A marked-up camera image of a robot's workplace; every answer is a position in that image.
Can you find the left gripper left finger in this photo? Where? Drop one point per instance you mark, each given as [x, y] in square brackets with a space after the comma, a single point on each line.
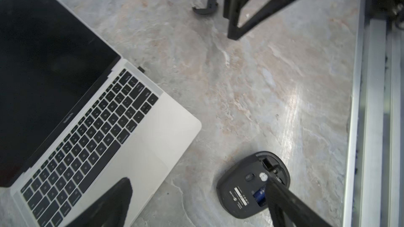
[110, 210]

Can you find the black wireless mouse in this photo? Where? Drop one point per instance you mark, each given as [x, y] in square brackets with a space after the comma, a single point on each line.
[241, 189]

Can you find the aluminium front rail frame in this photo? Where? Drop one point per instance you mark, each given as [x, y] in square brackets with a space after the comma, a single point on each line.
[374, 180]

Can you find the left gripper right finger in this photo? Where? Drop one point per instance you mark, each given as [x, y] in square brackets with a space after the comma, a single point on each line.
[287, 210]

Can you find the small usb mouse receiver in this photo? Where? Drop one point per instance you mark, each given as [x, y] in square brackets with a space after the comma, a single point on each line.
[141, 69]

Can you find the silver laptop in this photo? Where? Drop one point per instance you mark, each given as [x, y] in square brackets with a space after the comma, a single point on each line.
[76, 118]

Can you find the black mouse battery cover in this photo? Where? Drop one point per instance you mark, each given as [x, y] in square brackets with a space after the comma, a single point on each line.
[211, 8]

